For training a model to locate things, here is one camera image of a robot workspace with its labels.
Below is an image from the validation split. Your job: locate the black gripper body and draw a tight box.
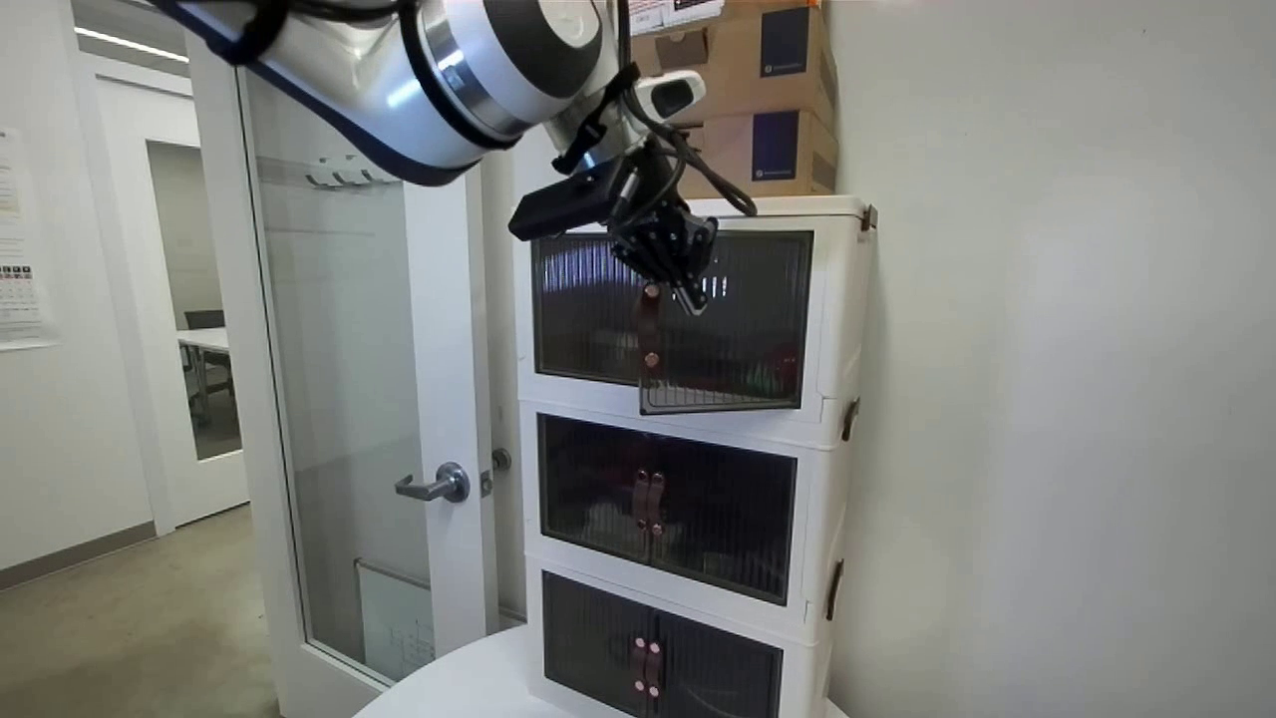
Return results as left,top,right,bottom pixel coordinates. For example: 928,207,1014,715
602,144,722,276

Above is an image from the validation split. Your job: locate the tinted cabinet door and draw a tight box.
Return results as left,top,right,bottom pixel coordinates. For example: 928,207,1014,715
532,233,658,390
633,229,819,419
648,444,800,610
537,570,653,715
648,610,790,718
536,409,653,556

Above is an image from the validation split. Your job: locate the white stacked storage cabinet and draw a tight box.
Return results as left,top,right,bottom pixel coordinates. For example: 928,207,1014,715
505,191,881,718

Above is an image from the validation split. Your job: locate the brown cardboard box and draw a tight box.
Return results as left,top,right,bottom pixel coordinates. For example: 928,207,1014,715
669,108,843,203
630,4,839,137

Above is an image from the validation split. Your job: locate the white labelled box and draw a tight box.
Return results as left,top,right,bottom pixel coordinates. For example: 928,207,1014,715
628,0,731,40

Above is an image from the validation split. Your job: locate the white coat hook rack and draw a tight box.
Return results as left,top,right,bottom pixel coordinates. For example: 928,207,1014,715
305,154,404,191

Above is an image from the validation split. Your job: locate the white framed glass door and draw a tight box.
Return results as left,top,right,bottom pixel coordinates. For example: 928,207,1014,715
184,23,505,718

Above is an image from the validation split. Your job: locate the white door with window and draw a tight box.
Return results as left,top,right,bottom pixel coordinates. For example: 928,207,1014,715
71,57,257,538

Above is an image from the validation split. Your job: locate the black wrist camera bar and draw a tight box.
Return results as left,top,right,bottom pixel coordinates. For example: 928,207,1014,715
505,161,630,249

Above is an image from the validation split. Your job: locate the silver door lever handle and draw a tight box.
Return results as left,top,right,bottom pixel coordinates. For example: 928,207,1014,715
390,460,476,507

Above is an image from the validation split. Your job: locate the white paper wall sign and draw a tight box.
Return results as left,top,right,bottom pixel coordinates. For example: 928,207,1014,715
0,122,55,351

